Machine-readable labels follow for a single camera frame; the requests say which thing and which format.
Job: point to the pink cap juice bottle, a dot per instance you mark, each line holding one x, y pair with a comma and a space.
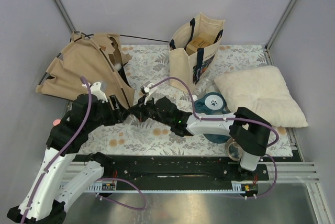
56, 122

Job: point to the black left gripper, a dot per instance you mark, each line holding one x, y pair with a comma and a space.
117, 116

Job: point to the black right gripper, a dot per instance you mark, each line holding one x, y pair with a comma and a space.
139, 110

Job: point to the steel pet bowl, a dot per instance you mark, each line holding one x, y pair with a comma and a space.
233, 150

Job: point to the white pompom toy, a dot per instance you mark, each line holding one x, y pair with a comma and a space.
118, 66

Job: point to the beige fabric pet tent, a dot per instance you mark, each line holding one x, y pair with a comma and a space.
81, 58

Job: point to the cream fluffy pillow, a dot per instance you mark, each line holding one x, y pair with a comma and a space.
262, 90

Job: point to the white slotted cable duct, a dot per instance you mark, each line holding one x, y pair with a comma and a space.
165, 185

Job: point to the floral patterned mat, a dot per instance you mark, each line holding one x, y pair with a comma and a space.
150, 63

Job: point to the aluminium frame rail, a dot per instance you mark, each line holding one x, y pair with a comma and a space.
134, 171

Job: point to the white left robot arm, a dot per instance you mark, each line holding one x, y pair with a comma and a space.
46, 202

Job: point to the brown cardboard box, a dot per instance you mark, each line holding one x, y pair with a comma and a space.
201, 41

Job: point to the cream canvas tote bag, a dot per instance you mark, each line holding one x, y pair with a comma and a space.
191, 68

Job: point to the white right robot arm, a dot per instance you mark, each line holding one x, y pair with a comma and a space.
246, 128

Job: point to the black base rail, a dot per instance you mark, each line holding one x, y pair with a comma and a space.
116, 158

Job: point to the teal double pet bowl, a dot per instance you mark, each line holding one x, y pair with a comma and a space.
211, 104

